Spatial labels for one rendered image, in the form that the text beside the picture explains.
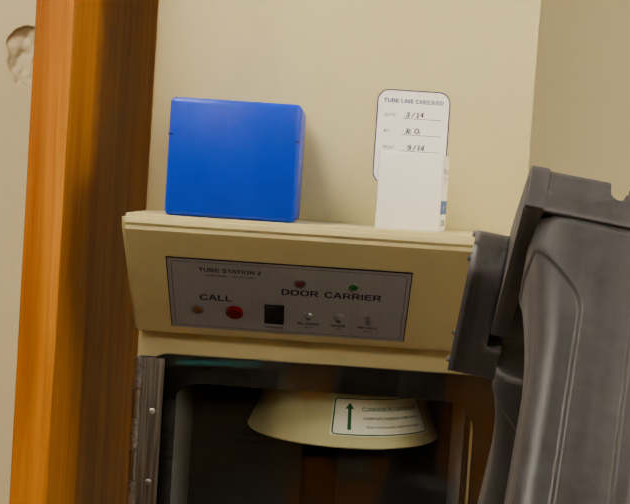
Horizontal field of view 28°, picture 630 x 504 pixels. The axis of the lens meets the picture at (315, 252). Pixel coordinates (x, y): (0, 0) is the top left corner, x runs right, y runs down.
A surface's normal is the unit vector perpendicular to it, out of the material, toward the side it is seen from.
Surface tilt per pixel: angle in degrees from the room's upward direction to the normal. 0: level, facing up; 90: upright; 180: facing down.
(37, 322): 90
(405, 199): 90
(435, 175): 90
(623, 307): 54
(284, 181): 90
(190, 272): 135
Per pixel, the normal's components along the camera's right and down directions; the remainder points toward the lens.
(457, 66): -0.03, 0.05
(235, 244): -0.07, 0.74
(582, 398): 0.01, -0.55
